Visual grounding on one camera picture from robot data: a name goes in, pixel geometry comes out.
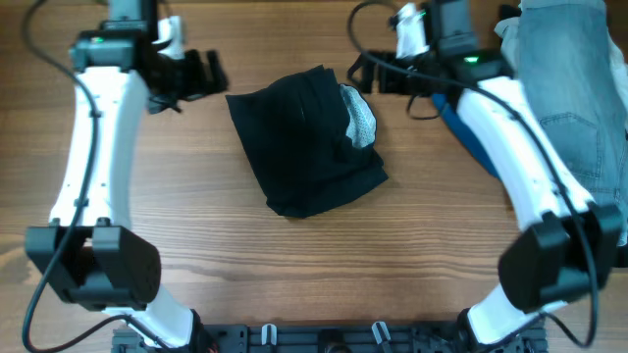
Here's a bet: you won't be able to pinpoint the black shorts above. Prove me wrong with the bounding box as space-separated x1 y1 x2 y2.
226 66 388 219

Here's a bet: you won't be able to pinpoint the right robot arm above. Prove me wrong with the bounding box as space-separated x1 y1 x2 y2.
361 1 623 352

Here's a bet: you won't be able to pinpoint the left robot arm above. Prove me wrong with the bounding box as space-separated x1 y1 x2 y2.
25 0 228 352

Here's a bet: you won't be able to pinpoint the blue garment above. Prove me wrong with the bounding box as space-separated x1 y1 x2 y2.
432 94 499 179

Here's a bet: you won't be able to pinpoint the light denim shorts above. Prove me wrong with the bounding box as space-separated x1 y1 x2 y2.
494 0 628 246

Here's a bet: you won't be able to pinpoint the dark garment under pile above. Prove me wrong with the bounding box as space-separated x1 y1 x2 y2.
613 244 628 269

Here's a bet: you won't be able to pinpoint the left camera cable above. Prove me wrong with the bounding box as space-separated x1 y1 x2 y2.
19 0 173 353

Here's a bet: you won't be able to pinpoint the camera cable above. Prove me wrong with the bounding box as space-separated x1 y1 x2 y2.
345 0 601 349
19 0 173 353

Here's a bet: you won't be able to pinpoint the right camera cable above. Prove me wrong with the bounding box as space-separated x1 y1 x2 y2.
345 0 601 349

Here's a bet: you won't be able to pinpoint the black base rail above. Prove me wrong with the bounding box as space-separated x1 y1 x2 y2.
111 322 549 353

